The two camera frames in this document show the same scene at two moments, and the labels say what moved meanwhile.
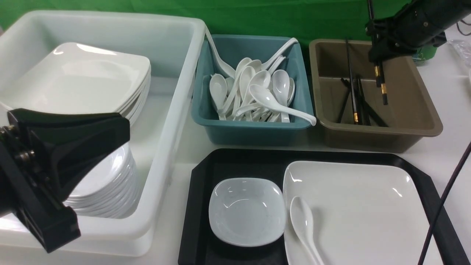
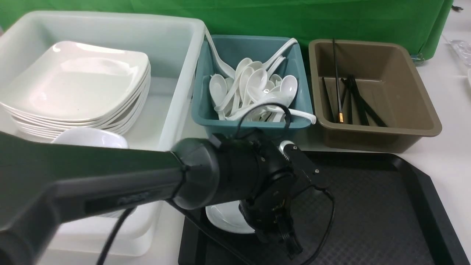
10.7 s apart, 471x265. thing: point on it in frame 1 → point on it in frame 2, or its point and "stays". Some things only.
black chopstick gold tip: x=383 y=85 → x=341 y=115
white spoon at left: x=218 y=88 stays
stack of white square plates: x=73 y=77 stays
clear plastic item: x=464 y=49 stays
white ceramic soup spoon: x=301 y=216 → x=266 y=95
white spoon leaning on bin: x=266 y=66 stays
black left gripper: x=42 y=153 → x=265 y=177
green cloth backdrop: x=339 y=20 stays
